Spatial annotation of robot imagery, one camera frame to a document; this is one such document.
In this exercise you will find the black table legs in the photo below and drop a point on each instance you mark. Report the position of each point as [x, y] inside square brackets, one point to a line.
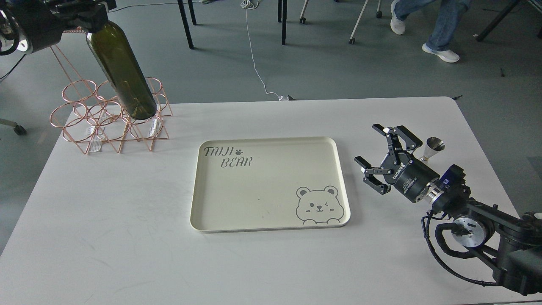
[282, 19]
[186, 8]

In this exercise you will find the copper wire wine rack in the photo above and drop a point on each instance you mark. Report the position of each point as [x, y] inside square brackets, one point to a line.
[92, 117]

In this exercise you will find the black diagonal leg right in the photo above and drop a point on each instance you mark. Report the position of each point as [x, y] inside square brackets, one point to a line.
[497, 19]

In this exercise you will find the white chair legs with casters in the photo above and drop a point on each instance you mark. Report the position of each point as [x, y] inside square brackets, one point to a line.
[352, 39]

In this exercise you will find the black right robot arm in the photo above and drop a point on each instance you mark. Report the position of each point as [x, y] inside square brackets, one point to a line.
[510, 246]

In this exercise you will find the black table legs middle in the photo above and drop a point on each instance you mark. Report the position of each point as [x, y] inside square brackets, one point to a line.
[282, 19]

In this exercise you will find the dark green wine bottle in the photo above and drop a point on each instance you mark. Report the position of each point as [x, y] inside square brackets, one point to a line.
[116, 58]

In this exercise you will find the silver steel jigger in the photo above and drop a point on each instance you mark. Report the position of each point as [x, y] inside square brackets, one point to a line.
[433, 146]

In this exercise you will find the black table legs left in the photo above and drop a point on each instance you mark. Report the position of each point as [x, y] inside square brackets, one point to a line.
[186, 8]

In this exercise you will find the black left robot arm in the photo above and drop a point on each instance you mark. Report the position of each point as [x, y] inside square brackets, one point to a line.
[9, 34]

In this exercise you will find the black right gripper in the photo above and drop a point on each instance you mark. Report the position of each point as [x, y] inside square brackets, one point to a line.
[407, 174]

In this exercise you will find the cream bear serving tray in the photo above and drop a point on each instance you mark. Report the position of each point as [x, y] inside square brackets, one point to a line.
[268, 184]

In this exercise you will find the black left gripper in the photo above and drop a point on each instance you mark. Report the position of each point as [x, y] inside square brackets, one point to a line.
[40, 23]

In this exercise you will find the chair caster far left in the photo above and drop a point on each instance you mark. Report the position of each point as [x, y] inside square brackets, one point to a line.
[18, 129]

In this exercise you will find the person legs in jeans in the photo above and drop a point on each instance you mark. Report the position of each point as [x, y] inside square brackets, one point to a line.
[449, 16]

